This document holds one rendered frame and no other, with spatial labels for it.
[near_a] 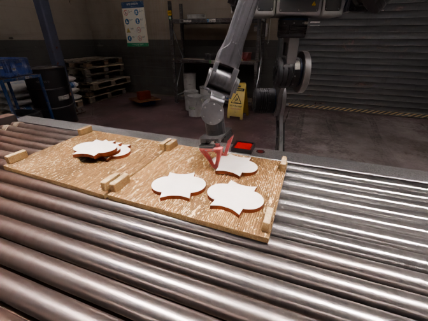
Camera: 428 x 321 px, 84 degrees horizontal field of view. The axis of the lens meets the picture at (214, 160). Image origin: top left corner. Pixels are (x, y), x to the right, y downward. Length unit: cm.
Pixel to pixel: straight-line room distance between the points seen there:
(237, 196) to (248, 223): 9
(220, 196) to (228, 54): 35
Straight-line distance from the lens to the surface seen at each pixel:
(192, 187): 62
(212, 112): 59
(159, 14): 618
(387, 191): 81
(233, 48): 65
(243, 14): 67
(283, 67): 128
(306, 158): 90
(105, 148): 85
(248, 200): 58
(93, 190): 70
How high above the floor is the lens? 129
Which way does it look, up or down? 27 degrees down
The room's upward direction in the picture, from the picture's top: straight up
